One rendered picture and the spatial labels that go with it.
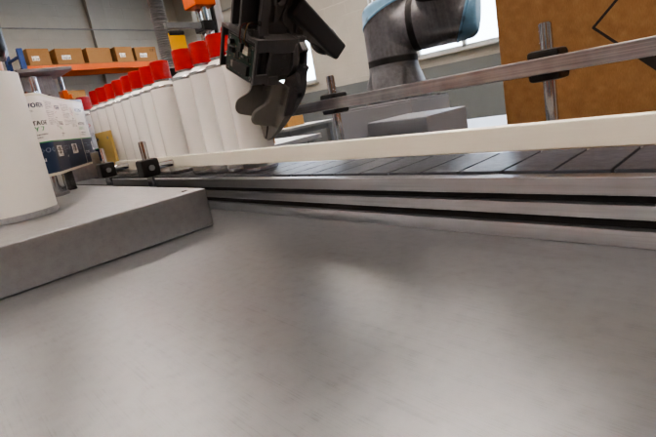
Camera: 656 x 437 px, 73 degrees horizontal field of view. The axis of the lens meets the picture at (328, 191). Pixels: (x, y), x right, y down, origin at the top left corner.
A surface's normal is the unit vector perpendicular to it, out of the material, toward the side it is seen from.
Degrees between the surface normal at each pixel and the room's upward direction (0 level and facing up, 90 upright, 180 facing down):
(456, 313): 0
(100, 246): 90
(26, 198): 90
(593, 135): 90
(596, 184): 90
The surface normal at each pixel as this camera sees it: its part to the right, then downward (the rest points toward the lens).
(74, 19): 0.77, -0.02
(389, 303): -0.18, -0.97
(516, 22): -0.66, 0.26
